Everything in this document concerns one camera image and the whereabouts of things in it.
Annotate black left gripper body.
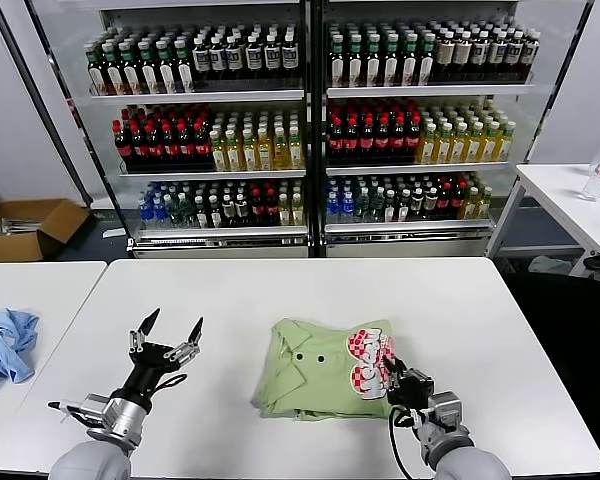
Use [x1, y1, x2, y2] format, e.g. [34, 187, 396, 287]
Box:
[122, 342, 182, 401]

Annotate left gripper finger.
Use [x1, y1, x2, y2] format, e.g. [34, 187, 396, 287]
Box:
[162, 315, 205, 364]
[128, 307, 161, 354]

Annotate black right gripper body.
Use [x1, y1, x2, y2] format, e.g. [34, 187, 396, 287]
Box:
[387, 370, 436, 409]

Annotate light green polo shirt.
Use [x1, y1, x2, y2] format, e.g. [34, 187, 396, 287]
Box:
[251, 315, 399, 421]

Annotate open brown cardboard box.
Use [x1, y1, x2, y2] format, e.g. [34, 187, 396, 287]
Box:
[0, 198, 91, 263]

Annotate crumpled blue cloth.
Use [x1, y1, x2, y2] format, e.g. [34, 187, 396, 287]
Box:
[0, 307, 40, 386]

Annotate grey metal rods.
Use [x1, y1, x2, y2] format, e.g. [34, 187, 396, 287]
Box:
[0, 217, 46, 237]

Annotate grey crumpled bag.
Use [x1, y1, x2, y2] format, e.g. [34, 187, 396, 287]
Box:
[528, 254, 574, 275]

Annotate white drinks display shelf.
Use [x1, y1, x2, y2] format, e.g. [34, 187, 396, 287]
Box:
[311, 0, 538, 259]
[98, 0, 312, 260]

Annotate white side table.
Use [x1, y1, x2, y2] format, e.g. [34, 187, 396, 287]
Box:
[485, 163, 600, 259]

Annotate green cap dark tea bottle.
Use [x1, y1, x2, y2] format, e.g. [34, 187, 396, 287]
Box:
[418, 33, 436, 88]
[347, 35, 365, 90]
[400, 34, 419, 89]
[155, 41, 178, 96]
[83, 44, 110, 97]
[329, 35, 347, 90]
[382, 34, 401, 90]
[137, 41, 160, 96]
[364, 34, 383, 90]
[100, 43, 126, 97]
[173, 40, 195, 95]
[118, 42, 143, 97]

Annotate white cap dark label bottle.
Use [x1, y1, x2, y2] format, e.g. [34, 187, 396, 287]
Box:
[505, 30, 524, 82]
[225, 34, 245, 86]
[471, 31, 489, 83]
[192, 36, 211, 88]
[244, 33, 264, 85]
[263, 32, 283, 84]
[522, 29, 541, 82]
[281, 31, 301, 83]
[209, 35, 227, 87]
[488, 31, 507, 83]

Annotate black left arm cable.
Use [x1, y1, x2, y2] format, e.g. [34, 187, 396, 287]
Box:
[152, 373, 187, 399]

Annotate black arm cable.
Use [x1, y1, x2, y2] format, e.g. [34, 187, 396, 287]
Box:
[387, 403, 421, 480]
[152, 373, 187, 399]

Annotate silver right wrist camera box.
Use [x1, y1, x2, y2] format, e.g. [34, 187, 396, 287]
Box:
[426, 391, 465, 427]

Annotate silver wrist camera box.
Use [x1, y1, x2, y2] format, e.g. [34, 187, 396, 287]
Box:
[47, 393, 112, 429]
[426, 391, 465, 427]

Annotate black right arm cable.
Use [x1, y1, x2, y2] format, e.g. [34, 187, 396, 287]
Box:
[387, 403, 421, 480]

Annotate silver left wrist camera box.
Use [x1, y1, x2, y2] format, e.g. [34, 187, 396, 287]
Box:
[47, 393, 112, 429]

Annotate glass door black frame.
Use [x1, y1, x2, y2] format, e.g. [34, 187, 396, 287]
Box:
[0, 0, 132, 251]
[525, 0, 597, 166]

